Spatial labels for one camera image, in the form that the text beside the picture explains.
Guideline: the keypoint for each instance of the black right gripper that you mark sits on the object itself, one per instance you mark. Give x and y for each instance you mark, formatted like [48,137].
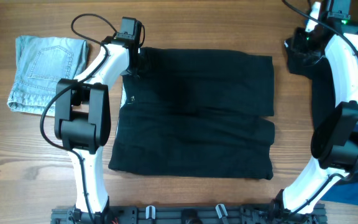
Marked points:
[296,46]

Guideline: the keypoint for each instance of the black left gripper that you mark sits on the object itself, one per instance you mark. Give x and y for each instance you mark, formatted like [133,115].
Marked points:
[143,70]

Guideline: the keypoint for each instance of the black shorts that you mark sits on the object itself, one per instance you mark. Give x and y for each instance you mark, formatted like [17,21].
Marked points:
[197,113]

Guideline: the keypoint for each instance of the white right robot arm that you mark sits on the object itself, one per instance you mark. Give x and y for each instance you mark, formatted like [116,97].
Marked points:
[328,55]

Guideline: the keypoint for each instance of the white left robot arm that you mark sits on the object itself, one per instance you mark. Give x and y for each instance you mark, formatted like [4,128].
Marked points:
[83,122]

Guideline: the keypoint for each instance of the black garment in pile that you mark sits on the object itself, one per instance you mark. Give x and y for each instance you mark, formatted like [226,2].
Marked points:
[322,97]

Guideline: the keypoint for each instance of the folded light blue jeans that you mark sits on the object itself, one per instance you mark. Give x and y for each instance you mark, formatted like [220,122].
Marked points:
[41,62]

